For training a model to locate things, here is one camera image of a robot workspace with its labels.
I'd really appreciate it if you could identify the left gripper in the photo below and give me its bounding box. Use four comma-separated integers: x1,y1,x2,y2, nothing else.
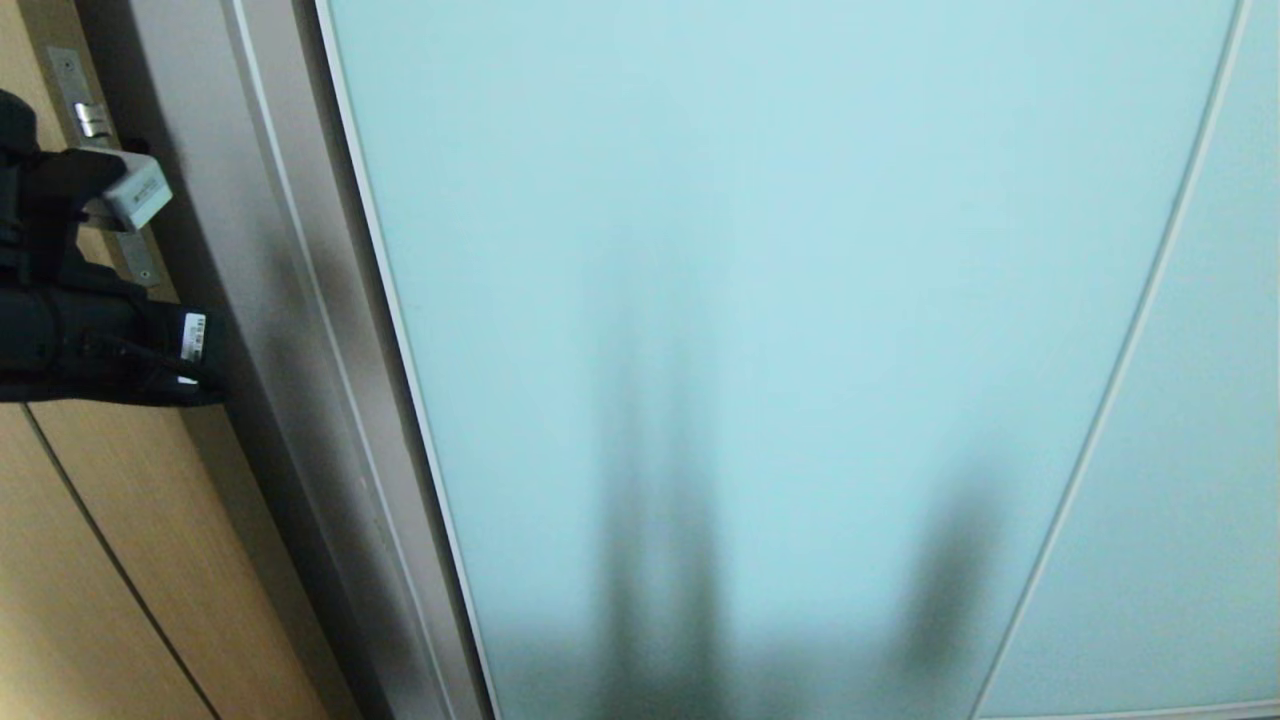
0,262,227,408

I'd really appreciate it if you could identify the light wooden door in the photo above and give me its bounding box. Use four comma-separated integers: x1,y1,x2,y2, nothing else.
0,0,336,720

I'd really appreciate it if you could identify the metal door lock plate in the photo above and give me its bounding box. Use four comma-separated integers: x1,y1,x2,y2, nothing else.
45,45,162,288

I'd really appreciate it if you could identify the frosted glass sliding door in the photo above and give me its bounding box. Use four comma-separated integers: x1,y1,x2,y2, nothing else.
314,0,1253,720
972,0,1280,720

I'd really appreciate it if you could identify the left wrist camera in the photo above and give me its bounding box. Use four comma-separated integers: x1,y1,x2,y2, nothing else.
22,147,174,234

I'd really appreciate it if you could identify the silver door frame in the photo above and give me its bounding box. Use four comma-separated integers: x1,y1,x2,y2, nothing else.
78,0,498,720

